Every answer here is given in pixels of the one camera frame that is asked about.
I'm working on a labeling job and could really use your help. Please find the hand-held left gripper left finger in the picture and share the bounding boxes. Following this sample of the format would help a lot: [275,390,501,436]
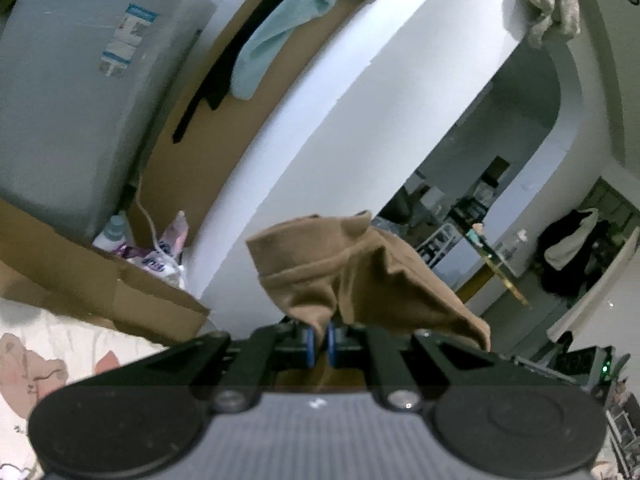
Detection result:
[107,324,317,411]

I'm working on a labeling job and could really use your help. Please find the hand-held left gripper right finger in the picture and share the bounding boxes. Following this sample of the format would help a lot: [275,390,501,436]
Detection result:
[327,322,556,412]

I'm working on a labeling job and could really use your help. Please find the brown printed t-shirt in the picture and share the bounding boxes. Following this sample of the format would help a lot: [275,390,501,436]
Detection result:
[245,210,492,391]

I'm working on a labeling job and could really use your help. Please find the black white hanging clothes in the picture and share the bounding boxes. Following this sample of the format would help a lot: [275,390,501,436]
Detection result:
[537,207,613,306]

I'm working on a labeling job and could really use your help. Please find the white purple refill pouch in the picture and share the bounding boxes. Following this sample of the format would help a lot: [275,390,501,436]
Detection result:
[120,244,187,289]

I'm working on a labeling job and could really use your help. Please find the dark shelf unit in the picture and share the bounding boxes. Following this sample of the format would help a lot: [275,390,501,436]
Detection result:
[415,155,511,266]

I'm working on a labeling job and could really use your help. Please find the detergent bottle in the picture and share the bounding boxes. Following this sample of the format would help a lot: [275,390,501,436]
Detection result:
[92,214,132,253]

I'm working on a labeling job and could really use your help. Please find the white bear-print bedsheet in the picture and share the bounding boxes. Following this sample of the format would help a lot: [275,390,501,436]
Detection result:
[0,297,171,480]

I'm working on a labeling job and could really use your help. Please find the brown cardboard board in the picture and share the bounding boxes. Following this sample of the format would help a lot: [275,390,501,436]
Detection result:
[127,0,401,251]

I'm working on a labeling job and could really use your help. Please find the flattened cardboard box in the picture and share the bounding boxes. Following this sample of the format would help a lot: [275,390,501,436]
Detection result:
[0,197,211,346]

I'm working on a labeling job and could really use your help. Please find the teal towel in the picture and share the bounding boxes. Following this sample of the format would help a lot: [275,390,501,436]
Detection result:
[229,0,381,102]

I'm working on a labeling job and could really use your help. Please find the black hanging strap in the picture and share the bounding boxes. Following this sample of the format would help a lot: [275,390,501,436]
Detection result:
[172,0,301,145]

